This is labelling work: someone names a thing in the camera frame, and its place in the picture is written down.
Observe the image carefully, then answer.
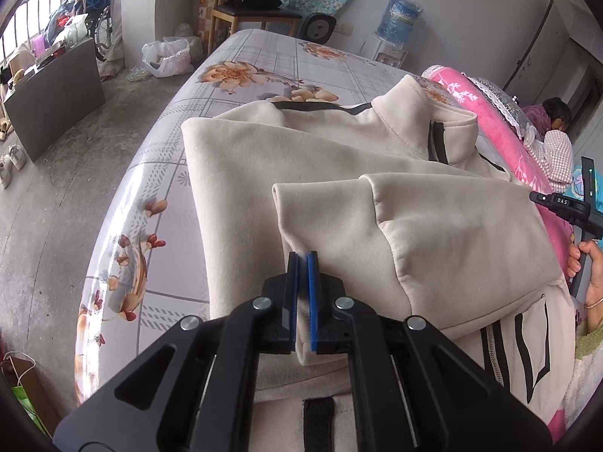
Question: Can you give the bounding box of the black round fan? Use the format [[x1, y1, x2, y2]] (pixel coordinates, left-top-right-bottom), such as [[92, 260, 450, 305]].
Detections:
[[298, 12, 337, 45]]

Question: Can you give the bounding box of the wooden chair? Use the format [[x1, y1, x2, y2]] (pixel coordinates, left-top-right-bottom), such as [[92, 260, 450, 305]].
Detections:
[[208, 0, 302, 54]]

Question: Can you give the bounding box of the pair of beige shoes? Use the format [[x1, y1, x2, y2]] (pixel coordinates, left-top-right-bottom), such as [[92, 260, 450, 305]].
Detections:
[[0, 144, 27, 189]]

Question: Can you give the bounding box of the person's right hand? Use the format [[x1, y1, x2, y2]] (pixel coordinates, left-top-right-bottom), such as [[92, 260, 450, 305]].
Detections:
[[566, 235, 603, 333]]

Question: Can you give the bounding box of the blue water jug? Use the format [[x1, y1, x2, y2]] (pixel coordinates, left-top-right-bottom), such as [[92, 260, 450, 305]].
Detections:
[[375, 0, 423, 46]]

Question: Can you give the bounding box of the silver lace pillow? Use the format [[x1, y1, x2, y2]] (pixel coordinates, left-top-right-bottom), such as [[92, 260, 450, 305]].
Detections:
[[468, 76, 531, 140]]

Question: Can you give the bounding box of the pink floral quilt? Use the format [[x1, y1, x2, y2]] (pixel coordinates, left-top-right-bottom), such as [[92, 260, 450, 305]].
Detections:
[[421, 64, 579, 443]]

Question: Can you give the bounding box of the floral grey bed sheet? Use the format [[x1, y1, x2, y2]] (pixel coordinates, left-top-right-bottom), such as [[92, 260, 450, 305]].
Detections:
[[73, 27, 472, 405]]

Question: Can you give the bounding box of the sleeping person checkered top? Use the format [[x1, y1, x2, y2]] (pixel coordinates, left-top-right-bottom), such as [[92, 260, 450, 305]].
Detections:
[[522, 97, 573, 194]]

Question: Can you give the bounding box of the beige zip-up jacket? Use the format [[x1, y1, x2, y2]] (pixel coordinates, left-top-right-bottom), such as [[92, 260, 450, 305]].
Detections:
[[182, 76, 574, 451]]

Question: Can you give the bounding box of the green shopping bag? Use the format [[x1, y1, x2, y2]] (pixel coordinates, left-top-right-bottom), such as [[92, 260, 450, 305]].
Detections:
[[10, 385, 54, 439]]

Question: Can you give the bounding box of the white water dispenser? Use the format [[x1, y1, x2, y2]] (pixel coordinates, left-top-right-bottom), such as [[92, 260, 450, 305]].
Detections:
[[360, 34, 408, 69]]

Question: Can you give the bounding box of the dark grey cabinet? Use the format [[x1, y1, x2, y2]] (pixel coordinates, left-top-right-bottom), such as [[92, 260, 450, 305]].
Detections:
[[4, 39, 105, 161]]

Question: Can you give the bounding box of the white plastic bag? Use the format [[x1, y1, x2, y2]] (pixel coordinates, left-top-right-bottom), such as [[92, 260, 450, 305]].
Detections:
[[141, 36, 204, 79]]

